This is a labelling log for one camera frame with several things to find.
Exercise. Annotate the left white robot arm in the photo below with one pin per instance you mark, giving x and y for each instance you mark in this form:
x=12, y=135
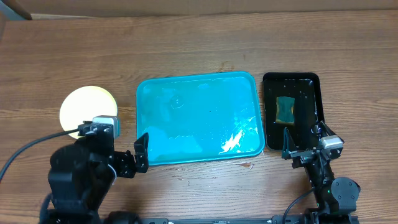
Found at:
x=81, y=175

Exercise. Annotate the yellow-green plate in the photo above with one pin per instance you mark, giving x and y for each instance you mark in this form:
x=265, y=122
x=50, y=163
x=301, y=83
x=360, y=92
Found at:
x=86, y=103

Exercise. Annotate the black plastic tray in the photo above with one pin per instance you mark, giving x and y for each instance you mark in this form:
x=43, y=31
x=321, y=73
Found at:
x=308, y=108

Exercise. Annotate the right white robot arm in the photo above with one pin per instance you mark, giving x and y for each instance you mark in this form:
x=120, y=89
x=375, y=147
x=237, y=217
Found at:
x=336, y=197

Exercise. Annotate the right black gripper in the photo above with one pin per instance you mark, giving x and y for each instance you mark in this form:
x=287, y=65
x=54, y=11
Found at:
x=288, y=146

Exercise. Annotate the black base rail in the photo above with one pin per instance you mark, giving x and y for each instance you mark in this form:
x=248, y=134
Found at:
x=276, y=219

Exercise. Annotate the teal plastic tray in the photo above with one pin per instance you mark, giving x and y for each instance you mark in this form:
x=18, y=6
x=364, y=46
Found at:
x=199, y=118

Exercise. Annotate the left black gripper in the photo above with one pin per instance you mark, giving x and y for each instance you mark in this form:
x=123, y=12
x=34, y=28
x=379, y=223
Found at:
x=128, y=168

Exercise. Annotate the yellow green sponge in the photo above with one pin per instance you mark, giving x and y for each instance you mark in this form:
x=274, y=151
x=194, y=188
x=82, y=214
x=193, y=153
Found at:
x=285, y=110

